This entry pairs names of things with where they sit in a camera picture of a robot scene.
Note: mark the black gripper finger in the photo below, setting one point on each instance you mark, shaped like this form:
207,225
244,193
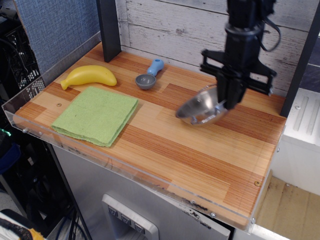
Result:
235,91
222,87

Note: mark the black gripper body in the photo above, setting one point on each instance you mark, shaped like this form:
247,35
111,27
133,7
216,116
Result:
240,58

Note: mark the steel colander bowl with handles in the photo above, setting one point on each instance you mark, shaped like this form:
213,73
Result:
203,108

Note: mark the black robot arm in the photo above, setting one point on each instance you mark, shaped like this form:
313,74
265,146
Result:
246,13

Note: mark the white ribbed appliance top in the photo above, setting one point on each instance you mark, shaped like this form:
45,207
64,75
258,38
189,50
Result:
303,122

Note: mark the yellow plastic banana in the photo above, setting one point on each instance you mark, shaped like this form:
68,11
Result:
89,74

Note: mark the green folded cloth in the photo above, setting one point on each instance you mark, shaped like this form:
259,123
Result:
96,116

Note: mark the silver toy fridge cabinet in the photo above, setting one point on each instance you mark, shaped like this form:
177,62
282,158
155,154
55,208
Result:
89,181

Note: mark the grey dispenser button panel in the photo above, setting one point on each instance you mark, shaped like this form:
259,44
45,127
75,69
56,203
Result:
125,223

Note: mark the black plastic crate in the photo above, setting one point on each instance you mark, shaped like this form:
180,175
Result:
20,64

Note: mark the clear acrylic table guard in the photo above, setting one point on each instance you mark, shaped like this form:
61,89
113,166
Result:
217,168

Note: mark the yellow black object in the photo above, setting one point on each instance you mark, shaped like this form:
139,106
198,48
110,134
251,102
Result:
31,234

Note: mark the right dark vertical post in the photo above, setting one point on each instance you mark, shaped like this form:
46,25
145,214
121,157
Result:
302,63

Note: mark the dark vertical post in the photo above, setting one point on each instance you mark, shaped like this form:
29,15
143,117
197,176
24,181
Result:
109,28
302,63

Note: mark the blue handled grey spoon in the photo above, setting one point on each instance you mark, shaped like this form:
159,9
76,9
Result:
148,80

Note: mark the left dark vertical post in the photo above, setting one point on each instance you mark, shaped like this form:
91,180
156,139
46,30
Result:
109,28

